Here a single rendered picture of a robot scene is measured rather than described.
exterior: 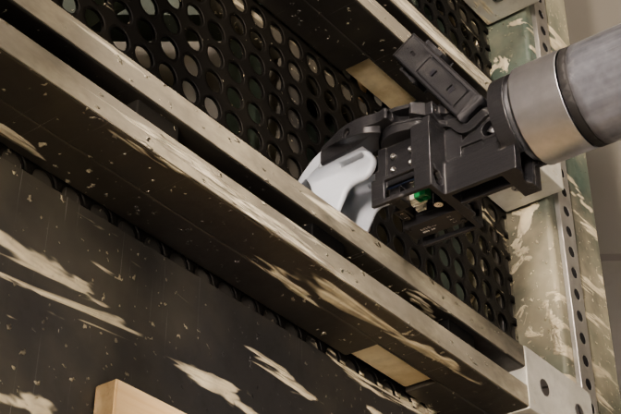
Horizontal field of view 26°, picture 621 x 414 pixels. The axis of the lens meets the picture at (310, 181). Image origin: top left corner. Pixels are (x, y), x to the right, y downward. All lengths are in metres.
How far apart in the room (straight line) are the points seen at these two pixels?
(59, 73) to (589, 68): 0.35
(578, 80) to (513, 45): 0.65
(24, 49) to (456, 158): 0.34
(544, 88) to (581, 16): 1.91
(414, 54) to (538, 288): 0.42
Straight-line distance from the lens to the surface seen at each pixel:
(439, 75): 1.02
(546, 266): 1.41
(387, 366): 1.11
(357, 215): 1.06
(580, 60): 0.94
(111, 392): 0.84
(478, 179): 0.96
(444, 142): 1.00
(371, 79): 1.27
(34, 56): 0.81
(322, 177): 1.05
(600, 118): 0.93
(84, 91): 0.83
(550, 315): 1.38
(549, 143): 0.95
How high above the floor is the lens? 2.09
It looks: 55 degrees down
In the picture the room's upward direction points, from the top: straight up
